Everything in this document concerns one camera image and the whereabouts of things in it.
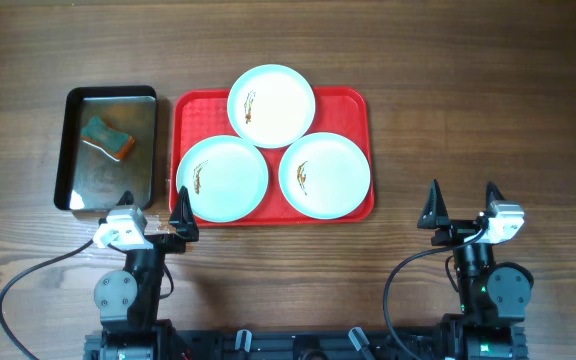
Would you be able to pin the white plate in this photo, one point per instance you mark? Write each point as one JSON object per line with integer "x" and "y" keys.
{"x": 226, "y": 178}
{"x": 324, "y": 176}
{"x": 271, "y": 106}

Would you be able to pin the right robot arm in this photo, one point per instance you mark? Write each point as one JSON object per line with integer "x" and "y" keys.
{"x": 493, "y": 295}

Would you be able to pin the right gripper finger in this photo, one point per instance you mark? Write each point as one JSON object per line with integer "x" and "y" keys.
{"x": 434, "y": 214}
{"x": 492, "y": 194}

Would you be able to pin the black metal tray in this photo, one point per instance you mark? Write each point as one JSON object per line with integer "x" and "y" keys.
{"x": 89, "y": 180}

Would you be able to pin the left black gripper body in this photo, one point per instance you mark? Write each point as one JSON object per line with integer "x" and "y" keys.
{"x": 158, "y": 240}

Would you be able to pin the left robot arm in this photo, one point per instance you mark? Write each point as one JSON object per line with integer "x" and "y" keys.
{"x": 128, "y": 299}

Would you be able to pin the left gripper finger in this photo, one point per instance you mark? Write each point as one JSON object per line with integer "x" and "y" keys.
{"x": 182, "y": 218}
{"x": 126, "y": 199}

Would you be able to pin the white plate top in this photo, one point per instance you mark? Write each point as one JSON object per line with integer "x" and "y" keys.
{"x": 271, "y": 106}

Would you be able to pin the green orange sponge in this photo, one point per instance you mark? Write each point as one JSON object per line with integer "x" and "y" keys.
{"x": 113, "y": 143}

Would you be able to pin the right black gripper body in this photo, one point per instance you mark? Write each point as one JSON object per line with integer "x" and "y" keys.
{"x": 456, "y": 231}

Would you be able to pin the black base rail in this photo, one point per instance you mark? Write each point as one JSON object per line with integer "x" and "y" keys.
{"x": 355, "y": 343}

